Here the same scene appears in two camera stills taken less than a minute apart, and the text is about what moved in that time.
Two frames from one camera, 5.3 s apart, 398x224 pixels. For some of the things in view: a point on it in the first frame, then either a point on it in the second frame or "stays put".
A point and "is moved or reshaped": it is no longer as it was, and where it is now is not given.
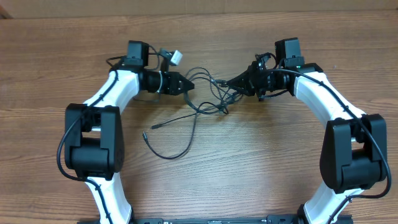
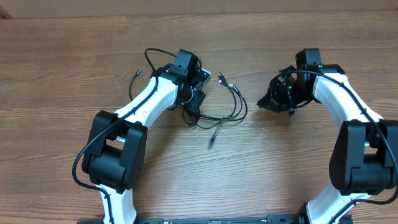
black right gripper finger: (244, 80) → (267, 103)
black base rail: (268, 219) stays put
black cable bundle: (206, 95) → (240, 112)
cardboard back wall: (114, 9) stays put
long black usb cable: (190, 140) is moved or reshaped
